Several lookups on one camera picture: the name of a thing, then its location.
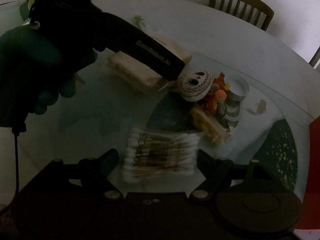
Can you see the dark wooden chair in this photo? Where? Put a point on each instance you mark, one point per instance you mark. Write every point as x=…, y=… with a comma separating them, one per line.
x=255, y=12

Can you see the tan tissue pack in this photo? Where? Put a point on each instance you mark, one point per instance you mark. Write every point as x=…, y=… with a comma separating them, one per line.
x=152, y=74

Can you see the red white cardboard box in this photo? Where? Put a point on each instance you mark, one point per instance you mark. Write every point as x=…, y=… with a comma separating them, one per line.
x=309, y=219

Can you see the dark green patterned mat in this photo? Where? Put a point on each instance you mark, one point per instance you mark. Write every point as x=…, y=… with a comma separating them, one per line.
x=278, y=154

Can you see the round face plush doll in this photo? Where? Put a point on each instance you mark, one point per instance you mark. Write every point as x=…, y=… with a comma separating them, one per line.
x=194, y=86

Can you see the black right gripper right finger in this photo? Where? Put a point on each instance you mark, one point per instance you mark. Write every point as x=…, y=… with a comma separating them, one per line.
x=216, y=172

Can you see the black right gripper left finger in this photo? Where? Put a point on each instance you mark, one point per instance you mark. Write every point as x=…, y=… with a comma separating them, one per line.
x=94, y=172

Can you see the brown biscuit pack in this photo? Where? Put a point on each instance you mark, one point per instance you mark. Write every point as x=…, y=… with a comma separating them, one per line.
x=212, y=130

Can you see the cotton swab pack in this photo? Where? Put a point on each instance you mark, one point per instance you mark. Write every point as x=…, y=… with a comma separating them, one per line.
x=151, y=154

